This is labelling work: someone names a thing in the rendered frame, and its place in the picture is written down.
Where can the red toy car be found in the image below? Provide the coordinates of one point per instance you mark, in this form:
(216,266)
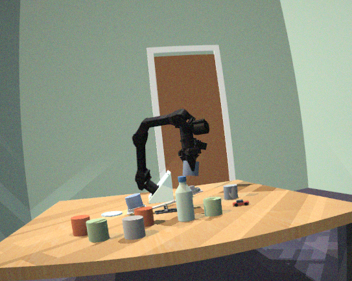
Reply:
(240,202)

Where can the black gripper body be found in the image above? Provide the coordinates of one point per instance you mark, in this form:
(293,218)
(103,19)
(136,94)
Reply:
(188,147)

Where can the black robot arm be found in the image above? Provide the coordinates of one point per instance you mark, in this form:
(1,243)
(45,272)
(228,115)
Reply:
(178,119)

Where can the pale green cylinder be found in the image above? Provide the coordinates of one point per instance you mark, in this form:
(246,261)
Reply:
(212,206)
(98,230)

